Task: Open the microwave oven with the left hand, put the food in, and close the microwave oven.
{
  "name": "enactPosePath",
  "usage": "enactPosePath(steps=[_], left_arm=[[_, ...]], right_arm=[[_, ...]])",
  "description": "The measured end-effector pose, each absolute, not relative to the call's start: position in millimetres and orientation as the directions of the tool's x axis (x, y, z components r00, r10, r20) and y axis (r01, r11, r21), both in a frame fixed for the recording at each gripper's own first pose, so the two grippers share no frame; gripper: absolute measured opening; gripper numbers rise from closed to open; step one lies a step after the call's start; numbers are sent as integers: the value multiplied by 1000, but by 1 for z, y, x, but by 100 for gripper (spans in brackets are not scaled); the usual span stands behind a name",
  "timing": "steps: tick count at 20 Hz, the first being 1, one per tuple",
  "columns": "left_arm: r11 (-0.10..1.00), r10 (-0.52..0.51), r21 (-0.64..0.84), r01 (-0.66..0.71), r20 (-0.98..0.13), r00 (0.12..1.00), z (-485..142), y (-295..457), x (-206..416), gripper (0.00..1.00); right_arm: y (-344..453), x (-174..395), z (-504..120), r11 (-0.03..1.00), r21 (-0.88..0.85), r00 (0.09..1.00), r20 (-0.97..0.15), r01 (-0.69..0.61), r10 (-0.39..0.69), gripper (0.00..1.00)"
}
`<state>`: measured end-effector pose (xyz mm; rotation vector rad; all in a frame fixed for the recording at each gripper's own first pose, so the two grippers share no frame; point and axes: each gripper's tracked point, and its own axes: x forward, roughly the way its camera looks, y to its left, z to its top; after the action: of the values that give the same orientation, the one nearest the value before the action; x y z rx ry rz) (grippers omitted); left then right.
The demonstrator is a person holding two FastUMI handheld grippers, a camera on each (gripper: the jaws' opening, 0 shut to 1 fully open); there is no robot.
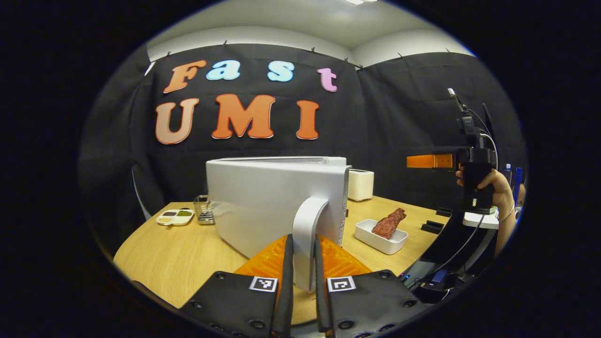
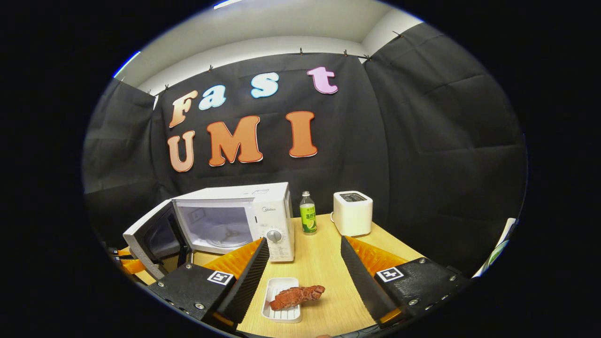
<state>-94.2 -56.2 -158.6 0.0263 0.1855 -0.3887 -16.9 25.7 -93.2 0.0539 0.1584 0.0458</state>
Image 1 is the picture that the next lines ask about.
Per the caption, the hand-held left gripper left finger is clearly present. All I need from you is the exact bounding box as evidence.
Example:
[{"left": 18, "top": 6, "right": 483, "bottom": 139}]
[{"left": 181, "top": 234, "right": 294, "bottom": 338}]

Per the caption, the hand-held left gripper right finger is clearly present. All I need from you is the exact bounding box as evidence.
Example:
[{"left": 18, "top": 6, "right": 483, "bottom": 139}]
[{"left": 314, "top": 235, "right": 428, "bottom": 338}]

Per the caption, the red-brown meat piece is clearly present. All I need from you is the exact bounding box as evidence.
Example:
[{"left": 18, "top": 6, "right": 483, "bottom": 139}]
[{"left": 371, "top": 208, "right": 407, "bottom": 240}]

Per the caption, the white microwave oven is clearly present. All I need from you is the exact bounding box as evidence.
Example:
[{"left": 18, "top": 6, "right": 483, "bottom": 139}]
[{"left": 206, "top": 156, "right": 352, "bottom": 294}]

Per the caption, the white block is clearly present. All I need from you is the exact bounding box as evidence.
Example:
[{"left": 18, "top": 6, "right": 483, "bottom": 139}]
[{"left": 462, "top": 210, "right": 500, "bottom": 230}]

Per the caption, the black backdrop cloth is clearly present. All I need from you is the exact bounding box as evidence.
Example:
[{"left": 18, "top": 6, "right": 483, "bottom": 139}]
[{"left": 79, "top": 43, "right": 527, "bottom": 245}]

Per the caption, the white toaster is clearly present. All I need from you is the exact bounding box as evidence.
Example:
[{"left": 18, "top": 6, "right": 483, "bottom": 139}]
[{"left": 347, "top": 169, "right": 375, "bottom": 202}]

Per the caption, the white rectangular tray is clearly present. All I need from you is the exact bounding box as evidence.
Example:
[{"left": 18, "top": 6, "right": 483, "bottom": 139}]
[{"left": 354, "top": 219, "right": 408, "bottom": 255}]

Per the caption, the white divided sauce dish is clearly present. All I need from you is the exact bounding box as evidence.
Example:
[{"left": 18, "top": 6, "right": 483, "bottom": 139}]
[{"left": 155, "top": 209, "right": 195, "bottom": 227}]

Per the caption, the black cable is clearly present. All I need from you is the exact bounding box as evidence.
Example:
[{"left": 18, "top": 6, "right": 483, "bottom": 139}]
[{"left": 406, "top": 214, "right": 485, "bottom": 288}]

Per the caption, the metal wire basket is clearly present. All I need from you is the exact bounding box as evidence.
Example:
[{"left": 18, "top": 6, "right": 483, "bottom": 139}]
[{"left": 193, "top": 195, "right": 216, "bottom": 225}]

